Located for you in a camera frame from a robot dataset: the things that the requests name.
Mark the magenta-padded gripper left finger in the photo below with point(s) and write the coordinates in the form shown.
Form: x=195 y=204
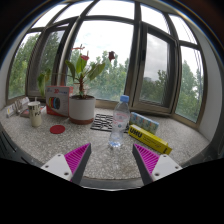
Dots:
x=76 y=158

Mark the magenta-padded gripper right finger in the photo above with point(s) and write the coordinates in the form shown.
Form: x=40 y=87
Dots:
x=148 y=159

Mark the clear plastic water bottle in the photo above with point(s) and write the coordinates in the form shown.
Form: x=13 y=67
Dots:
x=119 y=123

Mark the long yellow glue box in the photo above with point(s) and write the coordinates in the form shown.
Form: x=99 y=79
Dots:
x=150 y=139

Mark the flat round red coaster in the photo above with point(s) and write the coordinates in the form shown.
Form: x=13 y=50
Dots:
x=57 y=129

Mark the blue green tissue pack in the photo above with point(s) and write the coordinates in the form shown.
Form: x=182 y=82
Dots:
x=145 y=122

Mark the black lattice trivet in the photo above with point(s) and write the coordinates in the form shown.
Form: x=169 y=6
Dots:
x=101 y=122

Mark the potted plant in white pot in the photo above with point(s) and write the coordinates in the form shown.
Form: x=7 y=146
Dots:
x=81 y=109

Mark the white printed mug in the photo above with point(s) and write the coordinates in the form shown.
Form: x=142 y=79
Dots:
x=35 y=115

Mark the red white filament box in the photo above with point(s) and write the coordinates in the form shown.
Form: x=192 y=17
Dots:
x=57 y=101

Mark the small white charger box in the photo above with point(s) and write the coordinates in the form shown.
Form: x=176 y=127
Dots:
x=11 y=109

